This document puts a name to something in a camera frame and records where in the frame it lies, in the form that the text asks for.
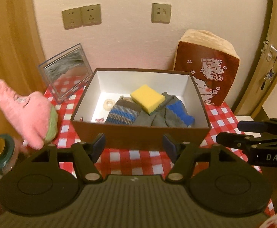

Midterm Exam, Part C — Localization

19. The grey and blue cloth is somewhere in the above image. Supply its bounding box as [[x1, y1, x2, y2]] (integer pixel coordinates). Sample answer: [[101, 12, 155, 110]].
[[132, 92, 195, 128]]

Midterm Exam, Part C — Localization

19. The striped knitted sock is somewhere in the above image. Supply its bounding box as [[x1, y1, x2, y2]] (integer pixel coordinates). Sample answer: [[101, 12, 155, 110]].
[[105, 96, 142, 125]]

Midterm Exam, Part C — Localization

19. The red white checkered tablecloth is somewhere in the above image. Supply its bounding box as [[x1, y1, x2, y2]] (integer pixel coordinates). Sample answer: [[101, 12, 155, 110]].
[[43, 78, 276, 217]]

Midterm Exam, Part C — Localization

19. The small tape roll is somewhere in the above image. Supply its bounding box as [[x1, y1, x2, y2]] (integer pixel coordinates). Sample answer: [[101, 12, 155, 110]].
[[103, 99, 115, 111]]

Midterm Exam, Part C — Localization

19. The brown cardboard box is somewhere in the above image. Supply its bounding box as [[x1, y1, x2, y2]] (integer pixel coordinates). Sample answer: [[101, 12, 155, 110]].
[[71, 68, 211, 151]]

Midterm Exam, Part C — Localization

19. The yellow sponge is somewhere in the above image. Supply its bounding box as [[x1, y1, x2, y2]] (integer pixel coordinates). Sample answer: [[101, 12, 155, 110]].
[[130, 84, 165, 114]]

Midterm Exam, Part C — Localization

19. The pink starfish plush toy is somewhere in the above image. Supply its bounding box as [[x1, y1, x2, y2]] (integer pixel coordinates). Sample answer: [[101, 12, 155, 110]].
[[0, 79, 58, 150]]

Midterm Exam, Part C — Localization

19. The wooden door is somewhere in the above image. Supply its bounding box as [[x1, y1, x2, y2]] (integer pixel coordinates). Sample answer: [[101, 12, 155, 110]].
[[234, 0, 277, 117]]

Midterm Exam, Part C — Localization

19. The glass jar with green lid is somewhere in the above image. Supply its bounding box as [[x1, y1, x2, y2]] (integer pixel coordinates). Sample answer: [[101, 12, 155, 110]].
[[0, 134, 21, 176]]

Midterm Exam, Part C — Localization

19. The clear acrylic picture frame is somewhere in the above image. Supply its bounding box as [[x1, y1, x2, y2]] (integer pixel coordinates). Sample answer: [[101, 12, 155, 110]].
[[38, 43, 93, 104]]

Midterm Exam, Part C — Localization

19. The double wall power socket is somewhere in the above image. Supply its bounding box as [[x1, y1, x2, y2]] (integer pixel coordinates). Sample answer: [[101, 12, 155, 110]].
[[62, 4, 102, 29]]

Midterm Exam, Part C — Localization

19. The single wall socket plate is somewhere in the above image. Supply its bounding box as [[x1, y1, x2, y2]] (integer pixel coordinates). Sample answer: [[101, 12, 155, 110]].
[[151, 3, 172, 24]]

